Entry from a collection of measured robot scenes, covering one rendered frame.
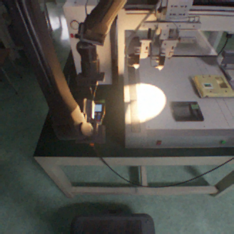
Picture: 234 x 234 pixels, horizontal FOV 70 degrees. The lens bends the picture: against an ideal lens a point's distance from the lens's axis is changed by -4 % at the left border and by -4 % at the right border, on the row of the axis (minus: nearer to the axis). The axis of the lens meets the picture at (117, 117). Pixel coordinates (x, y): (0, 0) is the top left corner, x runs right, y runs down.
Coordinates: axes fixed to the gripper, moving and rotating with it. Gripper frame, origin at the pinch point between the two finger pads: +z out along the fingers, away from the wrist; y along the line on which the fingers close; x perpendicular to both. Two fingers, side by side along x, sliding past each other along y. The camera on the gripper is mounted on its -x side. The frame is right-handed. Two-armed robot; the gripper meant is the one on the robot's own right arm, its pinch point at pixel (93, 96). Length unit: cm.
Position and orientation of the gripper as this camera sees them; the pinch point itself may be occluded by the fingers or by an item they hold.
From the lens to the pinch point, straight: 70.4
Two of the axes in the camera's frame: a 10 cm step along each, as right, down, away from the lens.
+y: -10.0, 0.1, 0.1
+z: 0.2, 8.2, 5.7
